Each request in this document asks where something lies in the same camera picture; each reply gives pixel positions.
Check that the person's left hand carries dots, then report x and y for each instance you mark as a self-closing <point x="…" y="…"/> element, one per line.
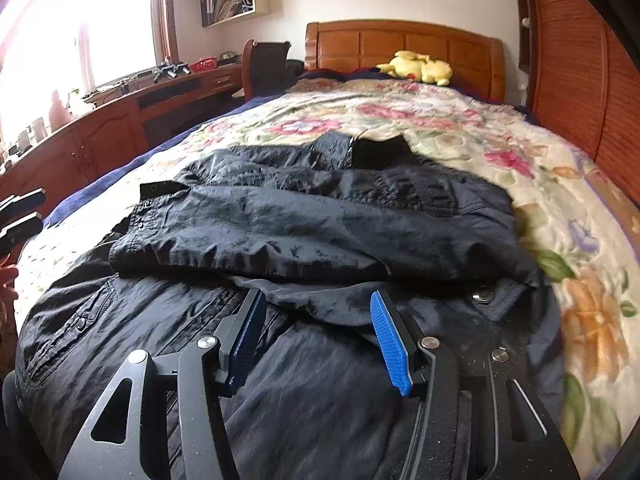
<point x="7" y="282"/>

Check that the wooden bed headboard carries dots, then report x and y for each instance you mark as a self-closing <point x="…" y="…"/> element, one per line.
<point x="400" y="42"/>

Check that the navy bed sheet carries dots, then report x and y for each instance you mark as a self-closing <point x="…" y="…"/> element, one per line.
<point x="125" y="170"/>

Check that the yellow plush toy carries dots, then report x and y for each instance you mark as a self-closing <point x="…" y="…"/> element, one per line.
<point x="420" y="67"/>

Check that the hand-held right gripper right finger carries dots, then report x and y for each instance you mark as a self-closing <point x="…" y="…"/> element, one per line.
<point x="390" y="340"/>

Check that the black devices on desk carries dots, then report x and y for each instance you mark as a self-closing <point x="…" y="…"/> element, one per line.
<point x="170" y="71"/>

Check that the black zip jacket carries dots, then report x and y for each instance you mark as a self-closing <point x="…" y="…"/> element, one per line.
<point x="300" y="220"/>

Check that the wooden chair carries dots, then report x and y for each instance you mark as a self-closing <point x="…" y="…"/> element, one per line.
<point x="270" y="65"/>

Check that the wooden desk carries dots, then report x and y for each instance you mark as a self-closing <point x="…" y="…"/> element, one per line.
<point x="100" y="135"/>

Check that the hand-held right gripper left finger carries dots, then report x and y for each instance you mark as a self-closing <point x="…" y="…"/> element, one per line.
<point x="247" y="340"/>

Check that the pale figurine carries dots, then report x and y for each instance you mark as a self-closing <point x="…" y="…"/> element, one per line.
<point x="59" y="110"/>

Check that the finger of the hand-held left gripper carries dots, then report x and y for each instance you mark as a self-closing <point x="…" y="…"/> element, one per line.
<point x="22" y="202"/>

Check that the red basket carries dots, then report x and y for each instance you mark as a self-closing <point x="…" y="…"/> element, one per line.
<point x="204" y="65"/>

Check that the wooden louvred wardrobe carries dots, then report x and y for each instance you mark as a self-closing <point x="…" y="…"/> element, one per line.
<point x="580" y="60"/>

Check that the dark pillow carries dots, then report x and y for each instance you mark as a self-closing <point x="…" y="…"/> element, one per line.
<point x="330" y="74"/>

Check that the floral blanket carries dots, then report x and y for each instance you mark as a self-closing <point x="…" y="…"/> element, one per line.
<point x="450" y="125"/>

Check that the window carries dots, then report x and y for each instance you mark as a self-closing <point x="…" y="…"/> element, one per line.
<point x="75" y="35"/>

